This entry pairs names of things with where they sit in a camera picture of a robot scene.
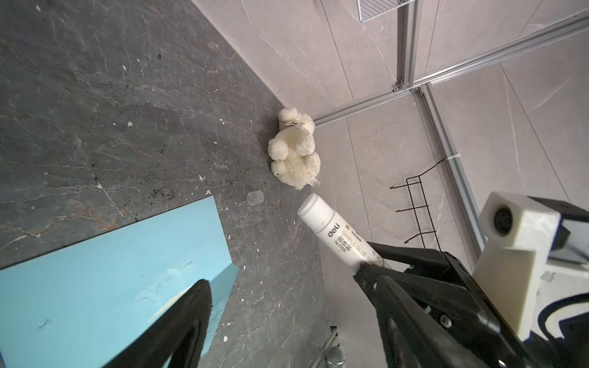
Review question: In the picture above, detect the white plush teddy bear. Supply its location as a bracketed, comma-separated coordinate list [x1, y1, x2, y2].
[268, 107, 321, 190]

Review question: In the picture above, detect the black wire hook rack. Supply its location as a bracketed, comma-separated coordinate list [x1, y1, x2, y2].
[390, 153, 460, 251]

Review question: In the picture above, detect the white wire mesh basket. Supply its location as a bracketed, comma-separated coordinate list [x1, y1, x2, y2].
[357, 0, 414, 23]

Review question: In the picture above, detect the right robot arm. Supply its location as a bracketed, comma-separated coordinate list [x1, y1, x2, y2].
[354, 244, 588, 367]

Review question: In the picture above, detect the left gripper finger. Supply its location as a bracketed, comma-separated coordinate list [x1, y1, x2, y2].
[105, 280, 213, 367]

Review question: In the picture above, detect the clear glue stick cap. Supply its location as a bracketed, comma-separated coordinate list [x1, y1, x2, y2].
[246, 190, 265, 206]

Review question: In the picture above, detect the light blue envelope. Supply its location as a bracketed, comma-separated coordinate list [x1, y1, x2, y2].
[1, 197, 238, 367]

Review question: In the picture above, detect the white glue stick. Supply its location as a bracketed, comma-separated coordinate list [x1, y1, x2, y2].
[298, 193, 385, 272]

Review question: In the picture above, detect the glitter pink microphone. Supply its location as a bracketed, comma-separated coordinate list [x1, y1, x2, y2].
[325, 346, 345, 368]

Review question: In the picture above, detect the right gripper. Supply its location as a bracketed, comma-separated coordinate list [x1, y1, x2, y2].
[354, 242, 552, 367]

